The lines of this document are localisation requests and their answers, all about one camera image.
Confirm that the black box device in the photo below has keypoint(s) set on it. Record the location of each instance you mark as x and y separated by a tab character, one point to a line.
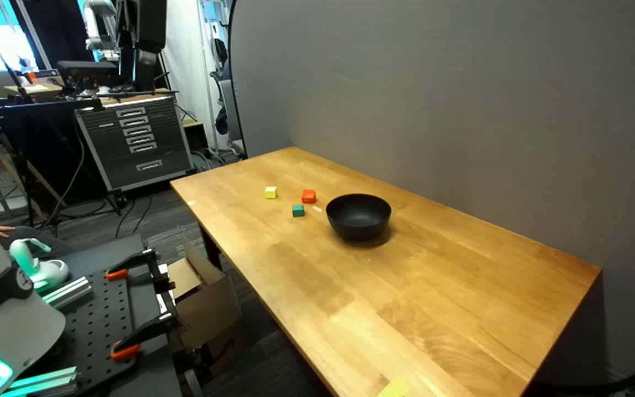
87	73

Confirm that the yellow sticky note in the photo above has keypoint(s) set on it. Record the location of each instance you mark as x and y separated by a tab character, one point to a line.
396	389

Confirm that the brown cardboard box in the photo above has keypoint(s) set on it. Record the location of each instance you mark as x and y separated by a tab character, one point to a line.
207	304

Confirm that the mint green handheld device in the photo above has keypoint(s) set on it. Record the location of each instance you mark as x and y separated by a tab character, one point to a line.
39	270

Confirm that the yellow cube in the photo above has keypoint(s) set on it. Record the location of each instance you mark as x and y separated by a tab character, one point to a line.
269	192

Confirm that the black bowl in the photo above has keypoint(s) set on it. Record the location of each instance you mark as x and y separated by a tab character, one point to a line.
358	221

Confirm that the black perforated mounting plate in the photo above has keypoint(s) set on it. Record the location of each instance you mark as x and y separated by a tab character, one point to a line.
97	322

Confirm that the black case white print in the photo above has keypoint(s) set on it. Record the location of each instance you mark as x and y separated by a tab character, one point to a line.
133	144

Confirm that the green cube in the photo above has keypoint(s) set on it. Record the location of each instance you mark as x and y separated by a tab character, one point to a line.
299	210

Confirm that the silver aluminium extrusion bar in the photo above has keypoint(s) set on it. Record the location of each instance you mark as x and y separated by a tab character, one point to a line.
66	291

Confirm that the teal extrusion bar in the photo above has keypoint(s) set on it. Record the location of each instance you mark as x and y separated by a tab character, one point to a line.
42	382

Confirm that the orange cube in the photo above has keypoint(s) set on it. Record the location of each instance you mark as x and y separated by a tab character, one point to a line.
309	197

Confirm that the black table leg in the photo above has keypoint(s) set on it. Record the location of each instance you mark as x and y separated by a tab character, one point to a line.
213	249

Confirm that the white curtain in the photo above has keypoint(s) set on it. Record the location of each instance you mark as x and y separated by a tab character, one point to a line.
189	58

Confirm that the wooden board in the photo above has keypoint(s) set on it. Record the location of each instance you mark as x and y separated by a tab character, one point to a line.
33	88

